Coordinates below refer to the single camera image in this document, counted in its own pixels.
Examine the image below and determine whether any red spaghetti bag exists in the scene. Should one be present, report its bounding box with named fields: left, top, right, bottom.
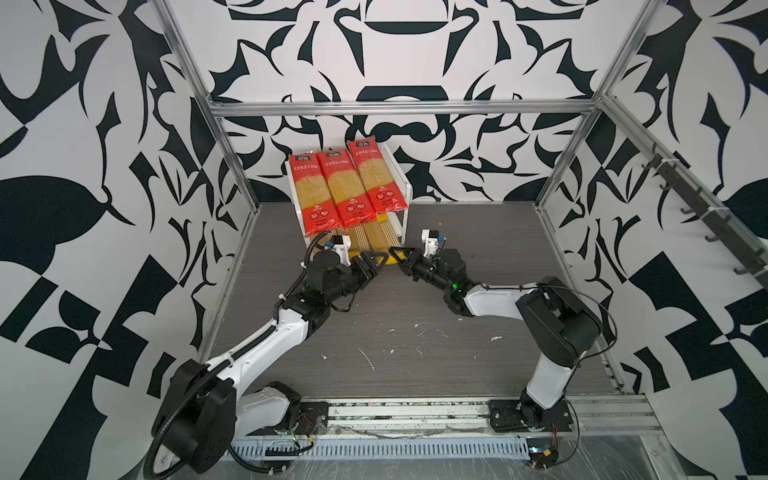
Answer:
left=289, top=154, right=342, bottom=238
left=316, top=150, right=376, bottom=230
left=347, top=139, right=407, bottom=215

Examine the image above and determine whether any yellow Pastatime spaghetti bag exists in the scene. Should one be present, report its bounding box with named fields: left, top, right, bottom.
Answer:
left=342, top=225, right=374, bottom=258

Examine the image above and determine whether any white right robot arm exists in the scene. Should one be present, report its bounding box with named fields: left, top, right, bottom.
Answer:
left=389, top=247, right=603, bottom=433

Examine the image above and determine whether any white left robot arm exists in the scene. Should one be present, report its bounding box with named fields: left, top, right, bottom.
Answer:
left=142, top=231, right=389, bottom=479

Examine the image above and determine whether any white two-tier shelf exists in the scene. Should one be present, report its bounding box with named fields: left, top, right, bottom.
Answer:
left=285, top=138, right=413, bottom=256

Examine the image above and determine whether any white slotted cable duct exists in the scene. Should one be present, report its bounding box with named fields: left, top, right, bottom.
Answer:
left=234, top=438, right=530, bottom=461

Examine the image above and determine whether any aluminium cage frame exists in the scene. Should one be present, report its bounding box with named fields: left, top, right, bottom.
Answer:
left=165, top=1, right=767, bottom=405

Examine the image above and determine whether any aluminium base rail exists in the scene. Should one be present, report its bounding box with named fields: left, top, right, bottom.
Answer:
left=234, top=395, right=663, bottom=440

